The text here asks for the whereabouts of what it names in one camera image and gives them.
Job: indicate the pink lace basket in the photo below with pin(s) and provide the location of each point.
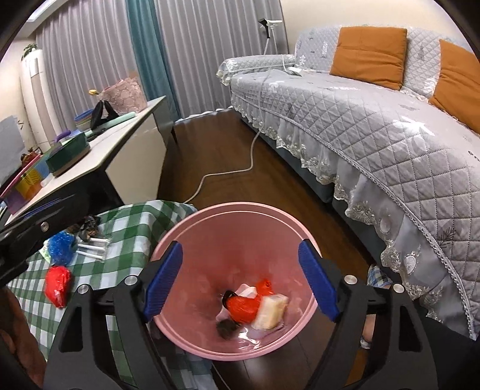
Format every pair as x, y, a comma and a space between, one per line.
125, 95

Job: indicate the grey quilted sofa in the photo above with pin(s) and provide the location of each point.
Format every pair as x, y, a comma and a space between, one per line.
356, 142

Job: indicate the orange plastic bag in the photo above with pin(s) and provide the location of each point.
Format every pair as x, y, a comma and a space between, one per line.
243, 307

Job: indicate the blue plastic bag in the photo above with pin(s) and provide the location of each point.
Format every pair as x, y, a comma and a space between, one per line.
60, 243

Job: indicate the pink plastic bin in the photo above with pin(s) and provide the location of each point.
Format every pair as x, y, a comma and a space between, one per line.
210, 240

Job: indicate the grey printed television cover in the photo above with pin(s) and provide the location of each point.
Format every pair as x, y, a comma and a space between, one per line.
7, 142

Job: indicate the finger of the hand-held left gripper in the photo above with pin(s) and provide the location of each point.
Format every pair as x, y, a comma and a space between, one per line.
56, 201
56, 221

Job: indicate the white standing air conditioner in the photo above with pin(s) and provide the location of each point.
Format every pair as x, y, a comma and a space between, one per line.
33, 101

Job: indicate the red plastic bag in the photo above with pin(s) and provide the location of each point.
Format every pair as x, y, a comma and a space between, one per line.
58, 287

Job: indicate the white bubble wrap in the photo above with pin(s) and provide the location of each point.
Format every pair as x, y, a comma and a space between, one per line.
93, 247

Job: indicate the white top coffee table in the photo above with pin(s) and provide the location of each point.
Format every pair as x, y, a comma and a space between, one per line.
112, 142

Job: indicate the grey curtain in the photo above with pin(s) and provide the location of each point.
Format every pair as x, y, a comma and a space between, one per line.
82, 56
217, 52

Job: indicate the green checked tablecloth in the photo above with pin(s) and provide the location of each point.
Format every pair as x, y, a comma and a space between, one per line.
123, 225

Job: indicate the person's left hand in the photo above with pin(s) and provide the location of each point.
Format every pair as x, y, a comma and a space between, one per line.
15, 330

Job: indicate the dark green round tin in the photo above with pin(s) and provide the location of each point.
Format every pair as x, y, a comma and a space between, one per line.
67, 155

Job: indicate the translucent plastic box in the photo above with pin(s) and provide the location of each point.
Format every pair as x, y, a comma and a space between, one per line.
45, 182

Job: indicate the orange cushion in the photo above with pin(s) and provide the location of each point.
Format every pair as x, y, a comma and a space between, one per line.
455, 82
369, 56

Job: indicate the teal curtain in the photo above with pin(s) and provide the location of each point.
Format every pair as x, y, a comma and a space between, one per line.
148, 48

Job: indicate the small green plant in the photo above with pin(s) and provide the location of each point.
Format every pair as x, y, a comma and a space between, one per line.
30, 48

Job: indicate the multicoloured tin box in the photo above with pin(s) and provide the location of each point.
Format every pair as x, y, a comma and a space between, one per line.
26, 183

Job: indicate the dark fuzzy clump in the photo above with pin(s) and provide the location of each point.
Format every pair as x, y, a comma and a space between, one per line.
225, 329

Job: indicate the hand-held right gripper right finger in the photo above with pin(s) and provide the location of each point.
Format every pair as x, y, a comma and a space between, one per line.
318, 281

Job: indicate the brown teapot ornament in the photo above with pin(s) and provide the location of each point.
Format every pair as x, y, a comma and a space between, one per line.
28, 157

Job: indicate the green white label packet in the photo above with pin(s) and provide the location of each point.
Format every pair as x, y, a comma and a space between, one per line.
45, 252

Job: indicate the stack of pastel bowls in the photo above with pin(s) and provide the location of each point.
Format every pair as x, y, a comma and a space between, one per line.
82, 120

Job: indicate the person's checked trouser leg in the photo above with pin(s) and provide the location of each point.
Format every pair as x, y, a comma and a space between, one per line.
377, 277

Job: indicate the brown wrapper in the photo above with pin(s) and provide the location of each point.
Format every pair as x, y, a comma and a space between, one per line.
88, 227

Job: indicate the beige foam block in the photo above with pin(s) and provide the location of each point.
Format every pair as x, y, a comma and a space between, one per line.
270, 313

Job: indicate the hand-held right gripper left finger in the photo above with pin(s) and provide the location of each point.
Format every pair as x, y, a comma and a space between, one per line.
165, 281

